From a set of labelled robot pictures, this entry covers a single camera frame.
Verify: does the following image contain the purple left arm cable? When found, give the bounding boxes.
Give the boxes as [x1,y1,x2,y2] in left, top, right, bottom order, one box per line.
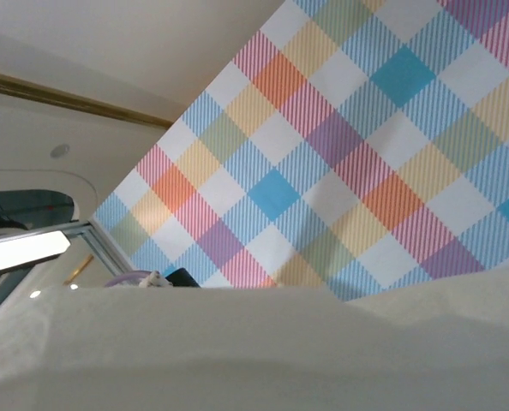
[103,269,153,289]

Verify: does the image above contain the aluminium frame post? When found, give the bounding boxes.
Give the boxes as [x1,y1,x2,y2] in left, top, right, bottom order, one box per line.
[68,220,131,278]

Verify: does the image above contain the white printed paper bag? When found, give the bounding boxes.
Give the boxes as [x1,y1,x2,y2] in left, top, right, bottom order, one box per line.
[0,260,509,411]

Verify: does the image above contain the white LED light bar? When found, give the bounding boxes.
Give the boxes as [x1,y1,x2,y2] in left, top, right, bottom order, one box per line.
[0,229,72,276]

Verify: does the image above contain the brass ceiling trim strip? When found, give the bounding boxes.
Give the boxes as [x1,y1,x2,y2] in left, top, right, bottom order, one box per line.
[0,68,174,128]

